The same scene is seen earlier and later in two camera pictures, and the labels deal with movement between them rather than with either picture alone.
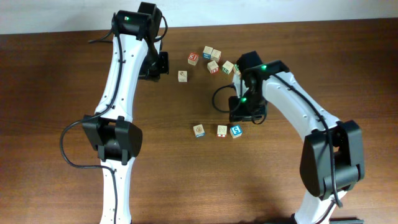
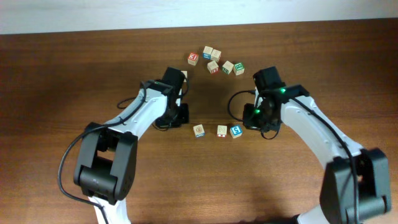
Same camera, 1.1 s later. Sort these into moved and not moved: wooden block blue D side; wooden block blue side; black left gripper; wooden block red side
Moved: black left gripper
Not moved: wooden block blue D side; wooden block red side; wooden block blue side
